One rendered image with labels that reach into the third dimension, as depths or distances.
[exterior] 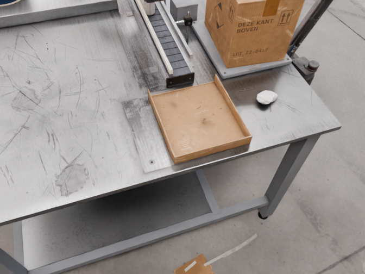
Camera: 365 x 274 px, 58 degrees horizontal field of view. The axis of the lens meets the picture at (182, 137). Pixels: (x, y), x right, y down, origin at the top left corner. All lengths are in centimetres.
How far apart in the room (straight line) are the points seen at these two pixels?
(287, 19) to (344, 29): 211
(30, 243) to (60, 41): 89
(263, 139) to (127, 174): 45
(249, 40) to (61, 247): 117
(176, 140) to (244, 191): 96
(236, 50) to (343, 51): 191
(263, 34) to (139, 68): 48
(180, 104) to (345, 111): 162
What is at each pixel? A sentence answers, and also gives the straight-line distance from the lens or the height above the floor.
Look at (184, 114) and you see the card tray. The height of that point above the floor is 83.
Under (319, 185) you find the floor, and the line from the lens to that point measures 211.
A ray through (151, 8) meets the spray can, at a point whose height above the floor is 91.
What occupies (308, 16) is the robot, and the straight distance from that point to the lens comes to 213.
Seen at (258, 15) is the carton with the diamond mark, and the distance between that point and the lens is 118.
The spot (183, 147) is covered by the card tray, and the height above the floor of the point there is 83.
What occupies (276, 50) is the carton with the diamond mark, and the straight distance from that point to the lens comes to 132.
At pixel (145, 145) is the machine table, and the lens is 105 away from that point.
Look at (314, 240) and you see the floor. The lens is 194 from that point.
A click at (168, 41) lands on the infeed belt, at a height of 88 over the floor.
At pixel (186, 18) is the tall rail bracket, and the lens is 131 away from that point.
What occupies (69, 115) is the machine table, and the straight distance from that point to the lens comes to 118.
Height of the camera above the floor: 169
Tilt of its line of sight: 53 degrees down
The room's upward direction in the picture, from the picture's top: 3 degrees clockwise
